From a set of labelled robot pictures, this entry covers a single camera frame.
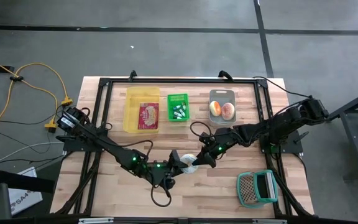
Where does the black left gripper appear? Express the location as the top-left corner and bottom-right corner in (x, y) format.
(150, 150), (185, 184)

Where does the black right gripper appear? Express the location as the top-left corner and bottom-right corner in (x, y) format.
(194, 136), (229, 169)

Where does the white tape roll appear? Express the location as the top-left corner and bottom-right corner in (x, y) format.
(179, 153), (200, 175)

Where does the red snack packet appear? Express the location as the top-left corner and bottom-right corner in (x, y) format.
(137, 102), (160, 131)

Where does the white donut with blue swirls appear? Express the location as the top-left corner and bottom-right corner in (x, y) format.
(209, 100), (223, 118)

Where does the pink frosted donut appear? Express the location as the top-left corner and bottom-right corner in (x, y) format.
(221, 101), (237, 121)

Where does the teal-framed metal grater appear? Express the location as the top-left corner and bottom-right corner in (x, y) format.
(236, 169), (279, 208)

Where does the green plastic basket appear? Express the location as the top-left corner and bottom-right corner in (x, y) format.
(166, 93), (191, 123)

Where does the yellow plastic bin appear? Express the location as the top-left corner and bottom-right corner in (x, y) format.
(122, 86), (162, 134)

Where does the grey plastic bin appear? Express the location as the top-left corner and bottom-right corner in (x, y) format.
(208, 88), (238, 128)

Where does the black metal cart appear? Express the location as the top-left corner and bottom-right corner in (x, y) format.
(323, 85), (358, 182)

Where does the black flat bar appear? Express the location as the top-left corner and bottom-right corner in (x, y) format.
(0, 169), (56, 194)

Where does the white labelled cardboard box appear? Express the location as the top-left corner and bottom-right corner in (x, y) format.
(7, 166), (43, 216)

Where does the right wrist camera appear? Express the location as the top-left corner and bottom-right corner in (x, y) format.
(199, 132), (213, 146)

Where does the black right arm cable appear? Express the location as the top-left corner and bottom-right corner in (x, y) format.
(190, 121), (213, 139)

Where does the black metal table frame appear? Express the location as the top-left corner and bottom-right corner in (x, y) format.
(51, 70), (315, 218)

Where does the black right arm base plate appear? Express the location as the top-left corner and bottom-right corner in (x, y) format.
(258, 129), (304, 155)

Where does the silver table bracket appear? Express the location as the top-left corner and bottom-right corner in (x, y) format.
(78, 217), (114, 224)
(252, 219), (287, 224)

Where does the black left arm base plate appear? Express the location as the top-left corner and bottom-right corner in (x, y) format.
(61, 126), (108, 153)

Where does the yellow extension cable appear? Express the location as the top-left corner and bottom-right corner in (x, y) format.
(0, 52), (74, 134)

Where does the white floor cable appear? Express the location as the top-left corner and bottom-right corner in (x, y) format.
(0, 141), (65, 166)

